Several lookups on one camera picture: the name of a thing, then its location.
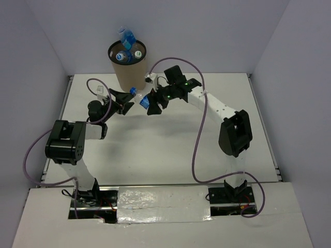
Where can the silver foil tape sheet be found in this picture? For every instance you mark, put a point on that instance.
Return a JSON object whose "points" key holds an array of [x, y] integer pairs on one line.
{"points": [[147, 205]]}

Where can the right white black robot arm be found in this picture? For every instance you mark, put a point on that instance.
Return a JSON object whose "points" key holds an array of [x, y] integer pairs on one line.
{"points": [[234, 126]]}

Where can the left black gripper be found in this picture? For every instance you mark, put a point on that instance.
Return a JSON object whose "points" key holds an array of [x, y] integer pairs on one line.
{"points": [[122, 97]]}

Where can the blue label bottle front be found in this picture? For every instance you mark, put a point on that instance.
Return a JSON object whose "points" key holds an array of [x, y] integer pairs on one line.
{"points": [[140, 97]]}

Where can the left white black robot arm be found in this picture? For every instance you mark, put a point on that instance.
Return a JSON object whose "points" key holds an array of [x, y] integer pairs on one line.
{"points": [[66, 142]]}

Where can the green label clear bottle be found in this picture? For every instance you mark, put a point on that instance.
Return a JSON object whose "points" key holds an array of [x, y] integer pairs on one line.
{"points": [[138, 54]]}

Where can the brown cardboard cylinder bin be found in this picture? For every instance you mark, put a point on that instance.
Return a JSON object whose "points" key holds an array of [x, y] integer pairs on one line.
{"points": [[129, 74]]}

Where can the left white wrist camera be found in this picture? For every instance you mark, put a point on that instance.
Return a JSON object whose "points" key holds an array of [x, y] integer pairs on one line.
{"points": [[101, 93]]}

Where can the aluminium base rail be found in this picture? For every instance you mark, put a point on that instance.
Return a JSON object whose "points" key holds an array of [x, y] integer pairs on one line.
{"points": [[162, 185]]}

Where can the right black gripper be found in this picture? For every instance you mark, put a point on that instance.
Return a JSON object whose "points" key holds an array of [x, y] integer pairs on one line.
{"points": [[154, 108]]}

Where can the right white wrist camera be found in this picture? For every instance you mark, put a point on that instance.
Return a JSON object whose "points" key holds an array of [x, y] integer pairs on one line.
{"points": [[152, 78]]}

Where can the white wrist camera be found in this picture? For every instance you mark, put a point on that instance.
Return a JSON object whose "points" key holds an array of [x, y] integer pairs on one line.
{"points": [[101, 93], [152, 78]]}

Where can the blue label bottle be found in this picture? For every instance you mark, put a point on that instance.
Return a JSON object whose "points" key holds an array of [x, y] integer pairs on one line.
{"points": [[124, 57], [140, 97], [126, 37]]}

